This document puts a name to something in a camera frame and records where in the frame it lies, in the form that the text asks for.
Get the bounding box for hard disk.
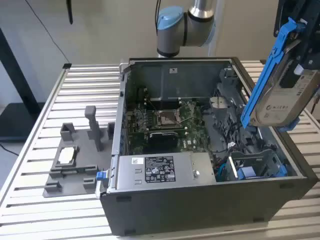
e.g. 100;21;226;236
240;16;320;133

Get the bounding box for metal disk bay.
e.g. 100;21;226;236
228;149;289;181

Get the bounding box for black RAM slot bank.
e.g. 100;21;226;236
148;129;181;147
149;96;191;110

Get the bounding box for blue carrier tab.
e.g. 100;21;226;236
236;166;256;181
279;161;289;177

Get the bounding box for green motherboard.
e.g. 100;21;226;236
124;98;213;156

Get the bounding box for CPU socket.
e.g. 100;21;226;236
152;108;185;130

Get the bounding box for black PC case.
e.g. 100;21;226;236
96;56;318;237

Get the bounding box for silver power supply unit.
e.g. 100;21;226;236
115;152;217;190

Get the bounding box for blue case latch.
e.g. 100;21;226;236
95;169;107;182

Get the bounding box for silver CPU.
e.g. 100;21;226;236
57;146;77;165

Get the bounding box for grey parts rack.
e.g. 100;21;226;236
42;105;117;200

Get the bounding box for black desk stand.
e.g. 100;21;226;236
0;27;46;143

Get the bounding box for blue data cable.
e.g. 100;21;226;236
214;159;230;181

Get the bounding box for black hanging strap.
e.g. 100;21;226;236
65;0;74;25

